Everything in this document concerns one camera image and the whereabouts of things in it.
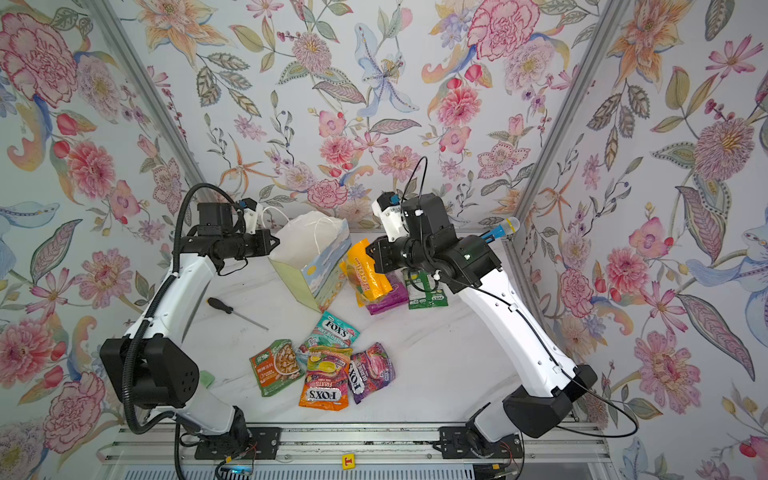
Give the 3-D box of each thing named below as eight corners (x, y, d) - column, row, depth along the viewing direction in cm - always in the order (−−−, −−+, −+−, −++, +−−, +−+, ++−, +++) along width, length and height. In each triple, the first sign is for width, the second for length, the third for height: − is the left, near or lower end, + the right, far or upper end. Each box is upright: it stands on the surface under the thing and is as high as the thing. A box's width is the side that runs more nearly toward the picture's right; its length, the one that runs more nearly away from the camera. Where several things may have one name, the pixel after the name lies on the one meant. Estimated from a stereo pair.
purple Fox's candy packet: (356, 404, 81) (355, 400, 78) (338, 368, 87) (337, 363, 84) (398, 379, 85) (398, 374, 82) (378, 346, 91) (378, 341, 88)
